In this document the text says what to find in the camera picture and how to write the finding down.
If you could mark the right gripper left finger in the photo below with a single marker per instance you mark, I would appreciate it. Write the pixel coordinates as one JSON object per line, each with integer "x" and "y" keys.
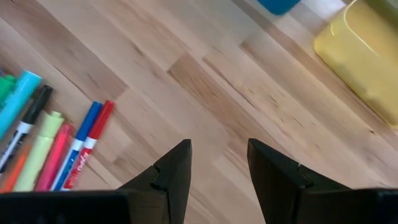
{"x": 168, "y": 186}

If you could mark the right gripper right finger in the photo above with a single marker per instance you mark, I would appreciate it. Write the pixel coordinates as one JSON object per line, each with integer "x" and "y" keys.
{"x": 280, "y": 186}

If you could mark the red-capped thin white marker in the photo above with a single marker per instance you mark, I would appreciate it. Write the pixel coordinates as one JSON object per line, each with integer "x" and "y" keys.
{"x": 102, "y": 119}

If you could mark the blue-capped thin white marker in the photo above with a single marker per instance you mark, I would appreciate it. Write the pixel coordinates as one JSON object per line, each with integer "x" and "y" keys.
{"x": 90, "y": 119}

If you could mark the pink marker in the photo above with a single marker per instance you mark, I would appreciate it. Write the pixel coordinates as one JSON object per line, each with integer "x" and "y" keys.
{"x": 54, "y": 158}

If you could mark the yellow-green highlighter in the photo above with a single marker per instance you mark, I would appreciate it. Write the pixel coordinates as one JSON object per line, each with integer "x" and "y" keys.
{"x": 37, "y": 152}

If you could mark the black-capped thin white marker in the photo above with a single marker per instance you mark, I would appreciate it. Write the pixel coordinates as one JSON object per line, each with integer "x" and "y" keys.
{"x": 37, "y": 104}

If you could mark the orange marker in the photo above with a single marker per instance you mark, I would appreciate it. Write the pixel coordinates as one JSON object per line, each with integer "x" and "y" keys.
{"x": 14, "y": 174}

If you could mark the teal highlighter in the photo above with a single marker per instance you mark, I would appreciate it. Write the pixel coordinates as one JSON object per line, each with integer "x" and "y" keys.
{"x": 18, "y": 96}

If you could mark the green highlighter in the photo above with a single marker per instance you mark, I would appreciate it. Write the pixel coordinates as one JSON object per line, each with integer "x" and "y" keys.
{"x": 6, "y": 88}

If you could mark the yellow translucent plastic bin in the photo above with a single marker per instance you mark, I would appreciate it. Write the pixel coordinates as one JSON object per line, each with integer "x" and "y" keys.
{"x": 357, "y": 62}

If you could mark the blue plastic bin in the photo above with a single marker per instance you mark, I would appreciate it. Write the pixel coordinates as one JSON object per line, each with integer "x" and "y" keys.
{"x": 278, "y": 6}

